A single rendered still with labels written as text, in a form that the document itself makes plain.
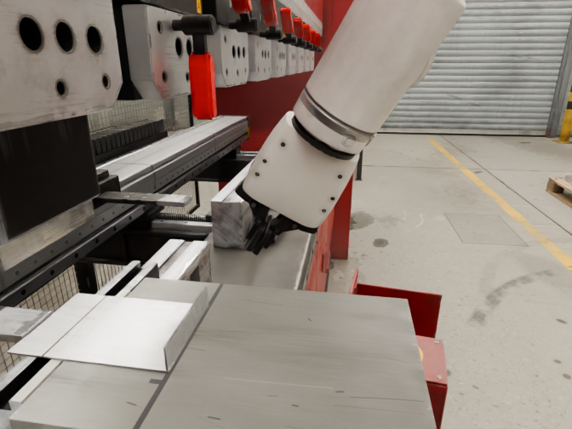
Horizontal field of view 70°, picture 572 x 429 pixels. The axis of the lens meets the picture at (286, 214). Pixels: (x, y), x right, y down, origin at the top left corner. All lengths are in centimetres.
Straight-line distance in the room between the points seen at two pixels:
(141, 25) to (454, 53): 746
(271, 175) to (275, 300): 13
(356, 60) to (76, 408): 33
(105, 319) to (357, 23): 33
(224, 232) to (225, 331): 44
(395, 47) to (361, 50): 3
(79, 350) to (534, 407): 174
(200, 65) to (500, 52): 764
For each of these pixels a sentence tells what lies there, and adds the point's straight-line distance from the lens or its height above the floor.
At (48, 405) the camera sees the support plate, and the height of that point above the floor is 100.
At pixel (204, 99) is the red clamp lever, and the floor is 117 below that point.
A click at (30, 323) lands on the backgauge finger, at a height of 100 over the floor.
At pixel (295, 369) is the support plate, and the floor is 100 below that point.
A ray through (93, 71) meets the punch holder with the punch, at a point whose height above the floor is 120.
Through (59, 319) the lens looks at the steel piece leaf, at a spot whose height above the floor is 100.
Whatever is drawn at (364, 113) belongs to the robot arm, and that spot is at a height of 116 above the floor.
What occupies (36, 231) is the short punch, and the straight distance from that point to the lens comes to 34.
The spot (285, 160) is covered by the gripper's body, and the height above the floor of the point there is 111.
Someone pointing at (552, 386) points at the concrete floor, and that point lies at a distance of 205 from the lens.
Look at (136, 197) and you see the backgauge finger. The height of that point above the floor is 100.
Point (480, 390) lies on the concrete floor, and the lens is 190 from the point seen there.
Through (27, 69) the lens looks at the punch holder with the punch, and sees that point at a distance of 27.
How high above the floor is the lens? 121
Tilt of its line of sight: 21 degrees down
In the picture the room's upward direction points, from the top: straight up
